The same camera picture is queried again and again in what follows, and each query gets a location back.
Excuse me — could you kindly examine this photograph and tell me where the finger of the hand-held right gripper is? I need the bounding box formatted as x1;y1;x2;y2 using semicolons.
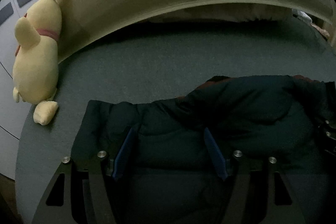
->
316;116;336;156

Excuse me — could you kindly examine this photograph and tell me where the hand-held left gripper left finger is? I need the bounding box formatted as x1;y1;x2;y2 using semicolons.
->
31;126;137;224

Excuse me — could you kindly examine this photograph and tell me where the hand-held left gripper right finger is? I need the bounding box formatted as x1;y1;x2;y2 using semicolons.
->
203;127;306;224

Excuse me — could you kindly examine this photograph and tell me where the dark navy jacket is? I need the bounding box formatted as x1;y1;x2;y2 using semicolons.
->
71;74;336;224

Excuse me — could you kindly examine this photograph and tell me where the grey bed blanket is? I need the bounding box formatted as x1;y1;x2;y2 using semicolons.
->
16;15;336;224

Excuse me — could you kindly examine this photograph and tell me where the white crumpled cloth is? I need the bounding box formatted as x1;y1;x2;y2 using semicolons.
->
297;10;314;26

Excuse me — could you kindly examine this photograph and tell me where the yellow plush toy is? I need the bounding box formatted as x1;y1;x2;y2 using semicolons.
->
12;0;76;125

